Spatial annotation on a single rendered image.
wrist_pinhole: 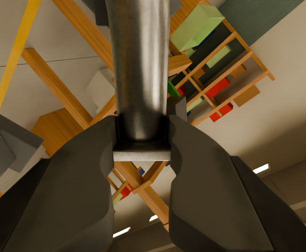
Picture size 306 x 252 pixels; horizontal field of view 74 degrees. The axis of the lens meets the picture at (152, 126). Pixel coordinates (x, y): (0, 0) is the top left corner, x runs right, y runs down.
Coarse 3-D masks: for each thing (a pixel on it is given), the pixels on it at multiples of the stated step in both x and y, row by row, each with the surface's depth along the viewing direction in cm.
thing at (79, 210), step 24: (72, 144) 9; (96, 144) 9; (48, 168) 8; (72, 168) 8; (96, 168) 8; (48, 192) 7; (72, 192) 7; (96, 192) 7; (24, 216) 6; (48, 216) 6; (72, 216) 6; (96, 216) 6; (24, 240) 5; (48, 240) 5; (72, 240) 6; (96, 240) 6
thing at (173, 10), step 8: (88, 0) 13; (96, 0) 11; (104, 0) 11; (176, 0) 13; (96, 8) 11; (104, 8) 11; (176, 8) 13; (96, 16) 12; (104, 16) 12; (96, 24) 12; (104, 24) 12
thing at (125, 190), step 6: (132, 162) 702; (114, 168) 582; (138, 168) 638; (108, 180) 601; (120, 180) 579; (126, 180) 639; (114, 186) 600; (126, 186) 578; (120, 192) 571; (126, 192) 566; (114, 198) 528; (120, 198) 544; (114, 204) 521; (114, 210) 518
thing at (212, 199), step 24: (168, 120) 11; (192, 144) 9; (216, 144) 9; (192, 168) 8; (216, 168) 8; (192, 192) 7; (216, 192) 7; (240, 192) 7; (192, 216) 6; (216, 216) 6; (240, 216) 6; (192, 240) 6; (216, 240) 5; (240, 240) 5; (264, 240) 5
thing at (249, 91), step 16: (192, 48) 526; (224, 48) 489; (208, 64) 518; (240, 64) 489; (192, 80) 545; (224, 80) 518; (256, 80) 477; (272, 80) 467; (240, 96) 515; (224, 112) 546
